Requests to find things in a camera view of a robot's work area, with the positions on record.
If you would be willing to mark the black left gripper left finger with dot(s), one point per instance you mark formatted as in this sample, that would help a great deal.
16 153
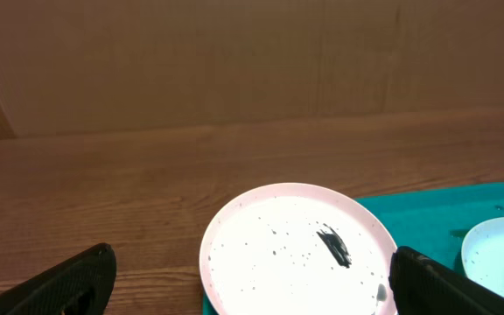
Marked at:
82 285

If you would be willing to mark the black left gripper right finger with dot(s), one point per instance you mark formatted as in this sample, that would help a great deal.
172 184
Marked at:
422 286

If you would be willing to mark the light blue plate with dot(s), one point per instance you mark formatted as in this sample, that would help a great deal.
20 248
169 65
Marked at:
482 255

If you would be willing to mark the pink speckled plate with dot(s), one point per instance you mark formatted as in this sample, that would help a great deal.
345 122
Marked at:
293 248

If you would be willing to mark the teal plastic tray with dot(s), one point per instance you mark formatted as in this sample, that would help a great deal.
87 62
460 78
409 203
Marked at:
433 222

